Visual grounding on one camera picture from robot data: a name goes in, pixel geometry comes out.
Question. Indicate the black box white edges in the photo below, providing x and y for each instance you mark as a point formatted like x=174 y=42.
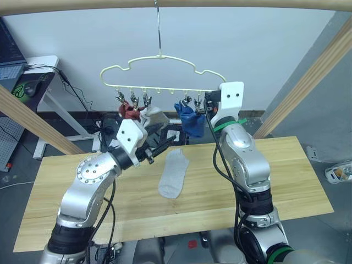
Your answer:
x=167 y=132

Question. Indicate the open laptop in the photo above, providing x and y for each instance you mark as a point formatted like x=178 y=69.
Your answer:
x=11 y=49

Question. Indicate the metal hanger clip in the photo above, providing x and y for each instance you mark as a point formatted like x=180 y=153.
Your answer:
x=120 y=97
x=187 y=99
x=197 y=103
x=133 y=98
x=146 y=99

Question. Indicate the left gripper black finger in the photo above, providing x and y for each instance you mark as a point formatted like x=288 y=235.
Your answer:
x=156 y=134
x=166 y=144

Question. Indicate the small red square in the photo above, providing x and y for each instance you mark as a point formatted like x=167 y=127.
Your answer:
x=193 y=243

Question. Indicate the white packet orange print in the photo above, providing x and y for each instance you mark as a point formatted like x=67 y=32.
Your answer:
x=336 y=173

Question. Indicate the cream clip hanger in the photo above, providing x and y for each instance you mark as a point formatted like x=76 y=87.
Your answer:
x=160 y=56

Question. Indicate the green tape band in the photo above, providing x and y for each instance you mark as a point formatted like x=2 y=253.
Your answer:
x=228 y=125

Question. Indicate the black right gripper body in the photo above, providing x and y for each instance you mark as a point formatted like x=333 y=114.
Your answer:
x=212 y=102

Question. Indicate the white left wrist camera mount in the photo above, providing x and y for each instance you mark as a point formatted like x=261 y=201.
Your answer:
x=129 y=134

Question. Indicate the white desk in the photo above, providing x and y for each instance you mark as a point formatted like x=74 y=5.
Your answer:
x=44 y=60

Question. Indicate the white perforated pegboard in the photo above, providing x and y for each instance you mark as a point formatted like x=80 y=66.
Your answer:
x=8 y=143

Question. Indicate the blue sock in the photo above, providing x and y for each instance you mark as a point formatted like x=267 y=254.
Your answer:
x=196 y=126
x=181 y=110

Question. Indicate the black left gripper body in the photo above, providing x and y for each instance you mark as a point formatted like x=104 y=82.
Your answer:
x=145 y=156

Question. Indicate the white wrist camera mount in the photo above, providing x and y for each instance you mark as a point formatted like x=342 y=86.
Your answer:
x=129 y=134
x=232 y=96

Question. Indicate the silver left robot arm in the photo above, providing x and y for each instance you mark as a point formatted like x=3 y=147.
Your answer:
x=90 y=176

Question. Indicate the red sock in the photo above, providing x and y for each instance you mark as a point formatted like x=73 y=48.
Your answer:
x=125 y=108
x=134 y=114

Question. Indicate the black computer mouse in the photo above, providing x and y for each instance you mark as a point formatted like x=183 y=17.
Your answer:
x=33 y=88

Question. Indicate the black mouse pad green logo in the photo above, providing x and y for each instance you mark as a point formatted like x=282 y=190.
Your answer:
x=19 y=93

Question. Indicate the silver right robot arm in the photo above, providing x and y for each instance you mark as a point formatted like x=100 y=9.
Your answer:
x=242 y=154

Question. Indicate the white socket box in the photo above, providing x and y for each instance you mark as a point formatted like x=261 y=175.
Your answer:
x=312 y=152

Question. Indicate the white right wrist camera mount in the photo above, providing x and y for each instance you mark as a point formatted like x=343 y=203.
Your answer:
x=232 y=96

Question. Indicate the white sock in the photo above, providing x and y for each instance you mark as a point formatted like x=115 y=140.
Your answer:
x=156 y=116
x=173 y=176

